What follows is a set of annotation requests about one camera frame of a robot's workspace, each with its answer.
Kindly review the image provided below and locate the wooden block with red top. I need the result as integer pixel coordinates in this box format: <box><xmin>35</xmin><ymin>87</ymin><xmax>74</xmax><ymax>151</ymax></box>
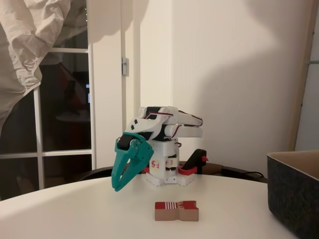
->
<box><xmin>154</xmin><ymin>200</ymin><xmax>200</xmax><ymax>222</ymax></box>

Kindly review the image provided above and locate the dark grey felt bin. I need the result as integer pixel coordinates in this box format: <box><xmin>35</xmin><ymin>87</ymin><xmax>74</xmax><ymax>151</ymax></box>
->
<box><xmin>266</xmin><ymin>150</ymin><xmax>319</xmax><ymax>239</ymax></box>

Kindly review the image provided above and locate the yellow note marked F5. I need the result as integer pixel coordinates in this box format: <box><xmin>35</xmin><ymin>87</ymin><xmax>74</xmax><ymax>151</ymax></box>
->
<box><xmin>149</xmin><ymin>157</ymin><xmax>162</xmax><ymax>175</ymax></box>

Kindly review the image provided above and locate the dark wooden chair backrest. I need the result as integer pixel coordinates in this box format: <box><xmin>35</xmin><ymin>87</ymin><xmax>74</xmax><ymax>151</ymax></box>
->
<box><xmin>79</xmin><ymin>166</ymin><xmax>118</xmax><ymax>182</ymax></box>
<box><xmin>178</xmin><ymin>161</ymin><xmax>269</xmax><ymax>185</ymax></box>

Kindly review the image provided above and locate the white glazed door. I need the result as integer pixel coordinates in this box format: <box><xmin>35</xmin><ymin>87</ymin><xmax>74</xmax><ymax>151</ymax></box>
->
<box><xmin>0</xmin><ymin>0</ymin><xmax>125</xmax><ymax>201</ymax></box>

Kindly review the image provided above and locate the metal door hinge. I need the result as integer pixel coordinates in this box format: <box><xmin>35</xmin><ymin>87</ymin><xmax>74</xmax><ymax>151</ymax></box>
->
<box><xmin>121</xmin><ymin>56</ymin><xmax>130</xmax><ymax>77</ymax></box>

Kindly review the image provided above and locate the beige crumpled curtain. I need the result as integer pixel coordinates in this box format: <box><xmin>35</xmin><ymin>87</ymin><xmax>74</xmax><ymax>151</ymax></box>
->
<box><xmin>0</xmin><ymin>0</ymin><xmax>88</xmax><ymax>140</ymax></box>

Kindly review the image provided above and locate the wooden framed grey panel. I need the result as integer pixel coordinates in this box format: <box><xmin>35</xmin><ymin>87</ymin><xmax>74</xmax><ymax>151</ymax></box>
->
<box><xmin>289</xmin><ymin>0</ymin><xmax>319</xmax><ymax>152</ymax></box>

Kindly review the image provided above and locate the black cable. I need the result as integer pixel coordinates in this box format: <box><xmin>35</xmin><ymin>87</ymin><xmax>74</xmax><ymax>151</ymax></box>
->
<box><xmin>220</xmin><ymin>168</ymin><xmax>265</xmax><ymax>178</ymax></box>

